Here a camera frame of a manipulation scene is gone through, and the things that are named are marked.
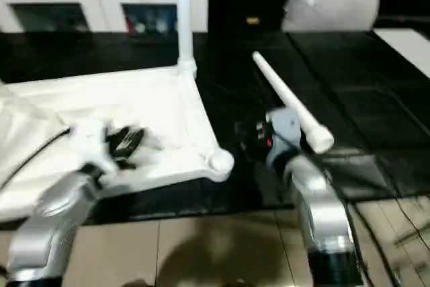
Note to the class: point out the white plastic table top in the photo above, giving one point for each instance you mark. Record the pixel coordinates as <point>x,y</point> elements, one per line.
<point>134,105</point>

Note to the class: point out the white plastic table leg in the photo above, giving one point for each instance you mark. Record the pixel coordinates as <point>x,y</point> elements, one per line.
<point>289,95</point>
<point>185,14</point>

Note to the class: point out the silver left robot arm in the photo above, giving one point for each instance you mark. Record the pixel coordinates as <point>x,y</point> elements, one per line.
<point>43,219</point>

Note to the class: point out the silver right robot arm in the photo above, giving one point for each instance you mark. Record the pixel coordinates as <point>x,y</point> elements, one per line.
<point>319,199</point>

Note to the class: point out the brown rounded robot part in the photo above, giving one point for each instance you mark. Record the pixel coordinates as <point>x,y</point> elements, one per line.
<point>141,283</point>

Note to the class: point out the light grey cushion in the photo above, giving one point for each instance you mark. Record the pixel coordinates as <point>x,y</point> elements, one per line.
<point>332,1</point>

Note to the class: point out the white flat board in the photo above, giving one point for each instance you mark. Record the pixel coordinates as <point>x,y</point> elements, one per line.
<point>410,48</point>

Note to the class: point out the black metal rod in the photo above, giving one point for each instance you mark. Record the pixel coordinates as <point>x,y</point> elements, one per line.
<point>408,236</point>

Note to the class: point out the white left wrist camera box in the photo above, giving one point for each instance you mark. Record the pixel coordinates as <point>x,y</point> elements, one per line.
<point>92,142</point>

